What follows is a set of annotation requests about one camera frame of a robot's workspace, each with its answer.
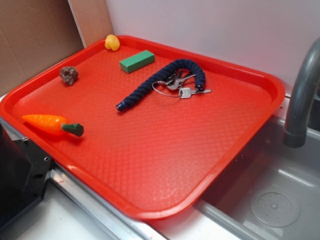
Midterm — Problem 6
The brown grey rock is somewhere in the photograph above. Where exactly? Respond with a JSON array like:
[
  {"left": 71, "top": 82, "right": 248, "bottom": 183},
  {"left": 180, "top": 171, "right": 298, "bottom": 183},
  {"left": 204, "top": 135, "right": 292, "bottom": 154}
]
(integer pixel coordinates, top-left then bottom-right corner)
[{"left": 59, "top": 66, "right": 79, "bottom": 86}]

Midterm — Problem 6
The yellow toy pepper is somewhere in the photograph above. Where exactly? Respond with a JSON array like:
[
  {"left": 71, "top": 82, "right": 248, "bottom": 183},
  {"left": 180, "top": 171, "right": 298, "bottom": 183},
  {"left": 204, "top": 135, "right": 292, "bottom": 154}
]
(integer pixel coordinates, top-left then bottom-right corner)
[{"left": 104, "top": 34, "right": 120, "bottom": 52}]

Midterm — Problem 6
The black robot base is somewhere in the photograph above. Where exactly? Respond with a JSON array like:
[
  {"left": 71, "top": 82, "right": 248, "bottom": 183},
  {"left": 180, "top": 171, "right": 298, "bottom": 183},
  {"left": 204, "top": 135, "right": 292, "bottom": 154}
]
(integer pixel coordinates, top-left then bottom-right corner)
[{"left": 0, "top": 126, "right": 53, "bottom": 232}]

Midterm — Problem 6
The orange toy carrot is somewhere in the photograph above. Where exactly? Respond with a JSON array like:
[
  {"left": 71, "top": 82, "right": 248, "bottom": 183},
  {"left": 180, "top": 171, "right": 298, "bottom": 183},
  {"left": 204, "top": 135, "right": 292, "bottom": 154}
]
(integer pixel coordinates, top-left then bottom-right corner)
[{"left": 21, "top": 114, "right": 85, "bottom": 137}]

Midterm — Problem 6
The red plastic tray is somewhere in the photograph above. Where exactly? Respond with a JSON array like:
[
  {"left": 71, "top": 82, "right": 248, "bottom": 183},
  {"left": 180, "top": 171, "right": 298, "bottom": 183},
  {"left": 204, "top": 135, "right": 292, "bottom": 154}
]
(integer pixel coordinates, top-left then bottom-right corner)
[{"left": 0, "top": 36, "right": 285, "bottom": 220}]

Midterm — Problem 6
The silver key bunch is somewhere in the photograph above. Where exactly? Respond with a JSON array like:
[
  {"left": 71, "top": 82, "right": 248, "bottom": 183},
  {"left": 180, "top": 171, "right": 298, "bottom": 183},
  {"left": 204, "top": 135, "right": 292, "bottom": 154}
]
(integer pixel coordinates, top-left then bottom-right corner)
[{"left": 151, "top": 70, "right": 212, "bottom": 99}]

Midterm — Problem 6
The grey sink faucet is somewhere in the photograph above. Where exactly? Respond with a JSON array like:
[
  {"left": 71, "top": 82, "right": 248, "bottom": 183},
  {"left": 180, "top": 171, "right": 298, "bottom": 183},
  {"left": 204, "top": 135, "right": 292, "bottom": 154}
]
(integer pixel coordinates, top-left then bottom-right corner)
[{"left": 282, "top": 39, "right": 320, "bottom": 148}]

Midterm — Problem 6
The brown cardboard panel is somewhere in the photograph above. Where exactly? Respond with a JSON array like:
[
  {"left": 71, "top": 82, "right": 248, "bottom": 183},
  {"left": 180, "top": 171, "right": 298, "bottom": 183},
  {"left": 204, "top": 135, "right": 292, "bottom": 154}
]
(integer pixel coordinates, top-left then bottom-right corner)
[{"left": 0, "top": 0, "right": 114, "bottom": 96}]

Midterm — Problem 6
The navy braided rope lanyard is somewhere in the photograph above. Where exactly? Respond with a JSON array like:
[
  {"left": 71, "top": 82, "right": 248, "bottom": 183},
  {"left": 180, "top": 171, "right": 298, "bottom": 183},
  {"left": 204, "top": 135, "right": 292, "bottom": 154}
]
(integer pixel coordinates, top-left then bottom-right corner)
[{"left": 115, "top": 58, "right": 206, "bottom": 113}]

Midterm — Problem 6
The green rectangular block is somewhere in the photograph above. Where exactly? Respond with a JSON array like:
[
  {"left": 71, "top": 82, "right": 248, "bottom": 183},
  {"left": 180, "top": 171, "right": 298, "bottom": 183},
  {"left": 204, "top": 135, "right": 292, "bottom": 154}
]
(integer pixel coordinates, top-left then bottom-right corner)
[{"left": 119, "top": 50, "right": 156, "bottom": 74}]

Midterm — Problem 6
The grey plastic sink basin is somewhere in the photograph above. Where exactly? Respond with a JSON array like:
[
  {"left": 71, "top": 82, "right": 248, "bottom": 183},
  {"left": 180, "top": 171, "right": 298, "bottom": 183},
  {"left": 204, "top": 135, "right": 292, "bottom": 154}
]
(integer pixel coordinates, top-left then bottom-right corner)
[{"left": 195, "top": 116, "right": 320, "bottom": 240}]

